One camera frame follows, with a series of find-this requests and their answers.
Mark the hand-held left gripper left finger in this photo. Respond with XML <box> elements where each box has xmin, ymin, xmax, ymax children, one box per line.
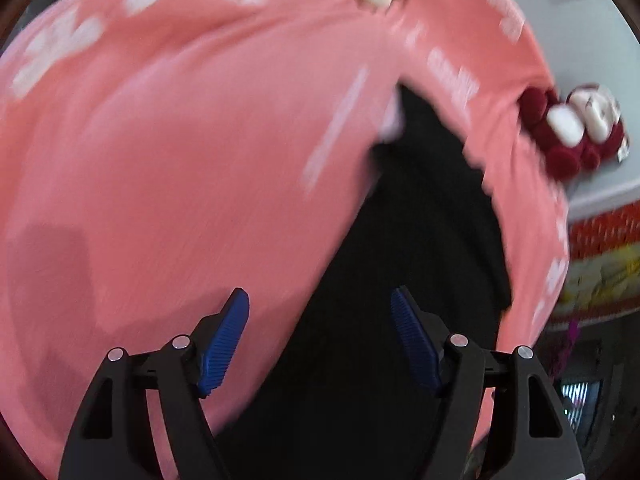
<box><xmin>58</xmin><ymin>287</ymin><xmax>251</xmax><ymax>480</ymax></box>

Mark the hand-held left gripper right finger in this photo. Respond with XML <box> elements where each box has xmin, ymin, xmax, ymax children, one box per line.
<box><xmin>390</xmin><ymin>286</ymin><xmax>586</xmax><ymax>480</ymax></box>

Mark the black knit garment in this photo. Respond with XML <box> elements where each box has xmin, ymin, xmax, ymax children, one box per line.
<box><xmin>220</xmin><ymin>85</ymin><xmax>516</xmax><ymax>480</ymax></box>

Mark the purple orchid plant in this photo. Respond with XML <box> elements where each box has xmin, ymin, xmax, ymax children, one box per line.
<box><xmin>552</xmin><ymin>320</ymin><xmax>582</xmax><ymax>378</ymax></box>

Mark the pink butterfly print blanket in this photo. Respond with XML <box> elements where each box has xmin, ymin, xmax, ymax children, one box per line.
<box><xmin>0</xmin><ymin>0</ymin><xmax>573</xmax><ymax>480</ymax></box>

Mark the dark red plush toy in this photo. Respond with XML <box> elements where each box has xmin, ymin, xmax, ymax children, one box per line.
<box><xmin>517</xmin><ymin>82</ymin><xmax>631</xmax><ymax>181</ymax></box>

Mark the white bed sheet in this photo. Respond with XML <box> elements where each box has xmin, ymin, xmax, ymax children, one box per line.
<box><xmin>520</xmin><ymin>0</ymin><xmax>640</xmax><ymax>217</ymax></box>

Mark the yellow wall poster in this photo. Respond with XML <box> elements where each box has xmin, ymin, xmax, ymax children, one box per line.
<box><xmin>557</xmin><ymin>245</ymin><xmax>640</xmax><ymax>317</ymax></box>

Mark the red brick pattern wall panel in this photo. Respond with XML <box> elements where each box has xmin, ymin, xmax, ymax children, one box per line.
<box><xmin>567</xmin><ymin>205</ymin><xmax>640</xmax><ymax>261</ymax></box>

